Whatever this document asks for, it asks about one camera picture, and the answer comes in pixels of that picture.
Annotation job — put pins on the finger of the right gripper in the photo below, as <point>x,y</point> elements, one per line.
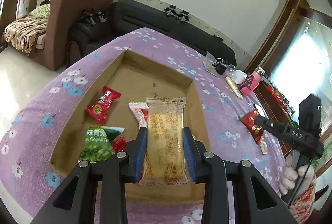
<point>277,129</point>

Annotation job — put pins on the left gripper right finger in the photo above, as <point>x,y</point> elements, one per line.
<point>255,201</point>

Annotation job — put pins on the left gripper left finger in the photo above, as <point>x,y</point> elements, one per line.
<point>74,200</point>

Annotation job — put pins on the cream small packet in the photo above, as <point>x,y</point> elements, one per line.
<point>264,147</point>

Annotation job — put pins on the dark red peanut bag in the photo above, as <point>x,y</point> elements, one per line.
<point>255,130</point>

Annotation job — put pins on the yellow biscuit packet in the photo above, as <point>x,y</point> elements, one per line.
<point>164,159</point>

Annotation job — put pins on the large green pea snack bag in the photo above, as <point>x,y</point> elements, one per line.
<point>97,143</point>

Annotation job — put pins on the red snack packet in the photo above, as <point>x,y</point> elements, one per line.
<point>119,143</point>
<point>99,110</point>

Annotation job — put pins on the white red candy packet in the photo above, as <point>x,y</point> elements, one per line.
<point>140,111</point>

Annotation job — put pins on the person right hand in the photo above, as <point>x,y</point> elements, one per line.
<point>289,176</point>

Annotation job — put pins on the black smartphone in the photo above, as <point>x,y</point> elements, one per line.
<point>259,110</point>

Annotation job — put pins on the purple floral tablecloth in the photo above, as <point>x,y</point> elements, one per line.
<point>27,146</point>

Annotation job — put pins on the cream tube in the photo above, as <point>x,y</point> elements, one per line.
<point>233,87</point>

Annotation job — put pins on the black phone stand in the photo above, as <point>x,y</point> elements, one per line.
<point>247,82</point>

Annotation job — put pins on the pink sleeved bottle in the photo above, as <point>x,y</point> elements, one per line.
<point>258,75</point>

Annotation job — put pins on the wooden window cabinet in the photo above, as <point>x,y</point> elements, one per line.
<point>296,58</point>

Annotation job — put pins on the white round container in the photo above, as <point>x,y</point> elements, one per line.
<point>238,77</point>

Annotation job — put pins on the green booklet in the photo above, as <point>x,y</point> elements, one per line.
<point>210,69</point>

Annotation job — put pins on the shallow cardboard box tray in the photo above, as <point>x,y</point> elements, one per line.
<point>136,77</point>

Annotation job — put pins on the black clips on sofa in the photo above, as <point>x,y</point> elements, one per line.
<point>171,10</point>

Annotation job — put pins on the black sofa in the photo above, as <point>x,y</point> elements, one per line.
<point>95,29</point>

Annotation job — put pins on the leopard print blanket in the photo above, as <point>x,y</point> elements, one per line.
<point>22,34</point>

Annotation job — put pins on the green pillow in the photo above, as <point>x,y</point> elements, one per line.
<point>42,11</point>

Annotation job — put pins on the brown armchair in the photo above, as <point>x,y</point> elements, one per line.
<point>63,13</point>

